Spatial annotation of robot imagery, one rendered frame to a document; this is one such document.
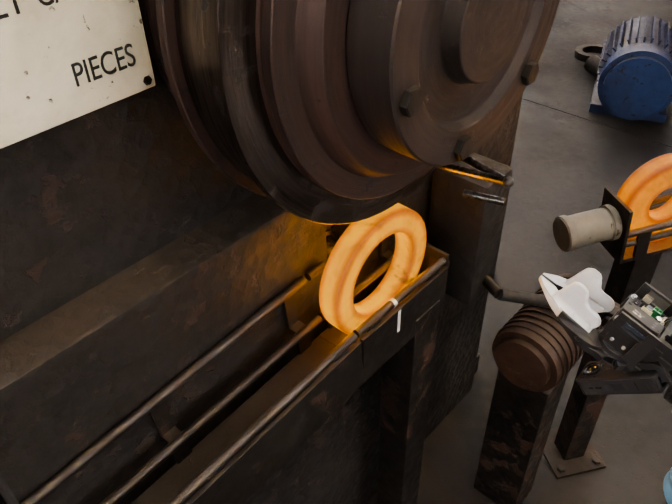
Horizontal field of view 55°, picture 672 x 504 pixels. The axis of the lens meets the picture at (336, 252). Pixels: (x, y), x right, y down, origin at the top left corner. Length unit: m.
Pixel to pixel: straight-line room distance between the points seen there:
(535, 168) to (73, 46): 2.14
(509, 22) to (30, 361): 0.53
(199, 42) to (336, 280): 0.37
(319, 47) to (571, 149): 2.25
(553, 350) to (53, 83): 0.84
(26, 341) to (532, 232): 1.80
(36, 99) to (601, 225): 0.84
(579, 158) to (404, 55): 2.18
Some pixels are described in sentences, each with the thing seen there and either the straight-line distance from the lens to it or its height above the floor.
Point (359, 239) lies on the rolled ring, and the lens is 0.78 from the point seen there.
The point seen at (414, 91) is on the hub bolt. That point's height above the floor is 1.09.
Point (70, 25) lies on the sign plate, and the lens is 0.58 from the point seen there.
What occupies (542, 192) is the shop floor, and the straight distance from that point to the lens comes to 2.43.
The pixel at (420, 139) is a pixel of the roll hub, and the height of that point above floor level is 1.03.
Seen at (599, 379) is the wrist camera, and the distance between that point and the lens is 0.90.
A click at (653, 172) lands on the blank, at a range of 1.12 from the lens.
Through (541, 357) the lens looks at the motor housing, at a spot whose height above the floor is 0.51.
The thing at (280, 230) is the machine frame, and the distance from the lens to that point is 0.78.
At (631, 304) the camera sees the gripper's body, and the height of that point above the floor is 0.79.
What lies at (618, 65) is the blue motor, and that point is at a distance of 2.79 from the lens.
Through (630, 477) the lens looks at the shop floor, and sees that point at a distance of 1.66.
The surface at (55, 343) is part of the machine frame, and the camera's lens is 0.67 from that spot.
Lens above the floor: 1.32
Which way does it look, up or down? 39 degrees down
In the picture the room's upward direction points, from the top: 2 degrees counter-clockwise
